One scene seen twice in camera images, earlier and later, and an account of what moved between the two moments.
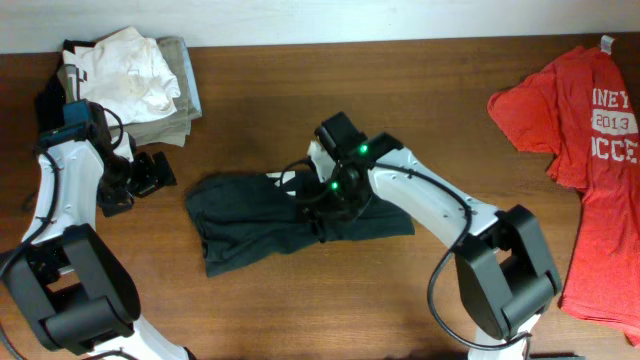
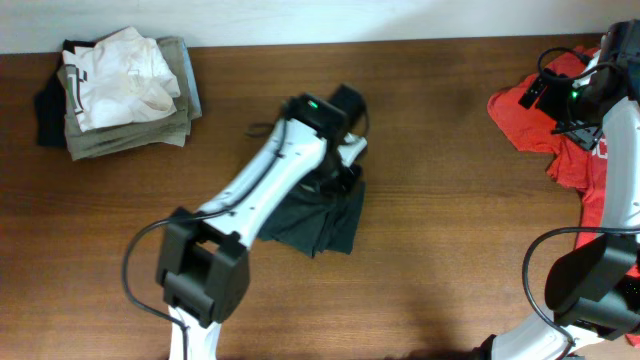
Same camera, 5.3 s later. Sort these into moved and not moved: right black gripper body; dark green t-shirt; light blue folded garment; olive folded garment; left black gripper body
Moved: right black gripper body; left black gripper body; dark green t-shirt
Not moved: light blue folded garment; olive folded garment
